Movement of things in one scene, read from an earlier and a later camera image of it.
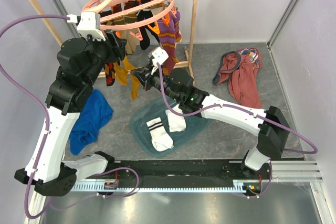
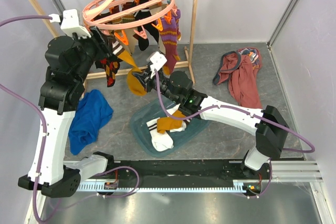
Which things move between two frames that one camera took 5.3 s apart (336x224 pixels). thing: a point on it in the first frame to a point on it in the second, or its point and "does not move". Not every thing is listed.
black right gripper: [146, 75] does not move
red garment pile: [242, 68] does not move
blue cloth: [96, 113] does not move
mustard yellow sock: [121, 72] to [127, 56]
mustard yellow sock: [135, 86] to [166, 124]
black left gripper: [117, 51] to [105, 47]
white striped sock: [160, 139] does not move
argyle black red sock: [109, 73] does not move
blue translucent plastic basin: [155, 109] does not move
